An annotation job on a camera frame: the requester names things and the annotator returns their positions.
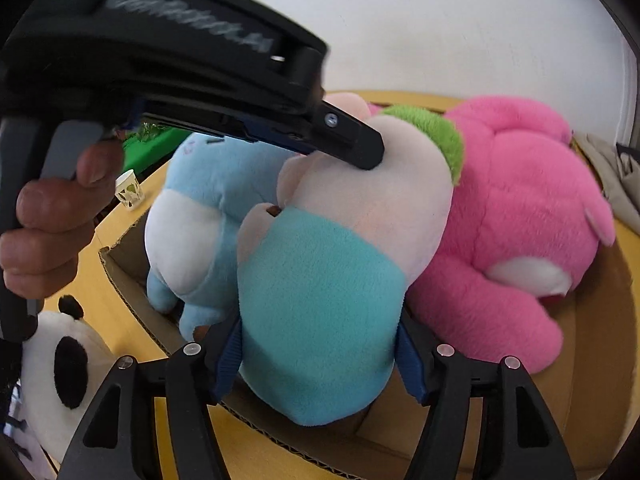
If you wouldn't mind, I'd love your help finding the brown cardboard box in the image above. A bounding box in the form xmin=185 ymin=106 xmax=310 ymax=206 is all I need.
xmin=97 ymin=91 xmax=640 ymax=480

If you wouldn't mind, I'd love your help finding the green board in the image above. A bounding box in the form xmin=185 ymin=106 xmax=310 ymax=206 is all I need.
xmin=117 ymin=122 xmax=198 ymax=183

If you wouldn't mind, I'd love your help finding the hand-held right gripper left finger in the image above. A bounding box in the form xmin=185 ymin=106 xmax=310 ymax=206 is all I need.
xmin=59 ymin=317 xmax=246 ymax=480

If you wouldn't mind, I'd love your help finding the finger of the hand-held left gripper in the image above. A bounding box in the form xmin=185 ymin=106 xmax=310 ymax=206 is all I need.
xmin=220 ymin=100 xmax=386 ymax=171

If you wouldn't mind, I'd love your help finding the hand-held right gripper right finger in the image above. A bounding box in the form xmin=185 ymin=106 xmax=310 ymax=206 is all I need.
xmin=397 ymin=312 xmax=578 ymax=480

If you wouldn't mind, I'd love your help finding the grey cloth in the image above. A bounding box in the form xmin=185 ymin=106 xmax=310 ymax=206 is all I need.
xmin=572 ymin=132 xmax=640 ymax=236

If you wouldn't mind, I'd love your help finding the panda plush toy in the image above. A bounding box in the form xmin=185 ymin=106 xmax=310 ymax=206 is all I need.
xmin=17 ymin=294 xmax=121 ymax=471

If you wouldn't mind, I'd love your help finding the person's left hand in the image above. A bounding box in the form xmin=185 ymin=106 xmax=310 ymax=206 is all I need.
xmin=0 ymin=137 xmax=126 ymax=303

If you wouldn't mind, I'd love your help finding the teal cream plush toy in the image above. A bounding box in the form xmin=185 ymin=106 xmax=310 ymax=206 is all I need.
xmin=235 ymin=105 xmax=466 ymax=428

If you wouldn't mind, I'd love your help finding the pink plush bear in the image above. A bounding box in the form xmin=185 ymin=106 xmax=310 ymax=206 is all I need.
xmin=370 ymin=95 xmax=617 ymax=376

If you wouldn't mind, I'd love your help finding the leaf print paper cup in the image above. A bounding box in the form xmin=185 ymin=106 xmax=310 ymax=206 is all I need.
xmin=114 ymin=170 xmax=146 ymax=211

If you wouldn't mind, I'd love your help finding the light blue plush toy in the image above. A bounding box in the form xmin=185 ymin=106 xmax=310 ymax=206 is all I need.
xmin=145 ymin=130 xmax=301 ymax=343

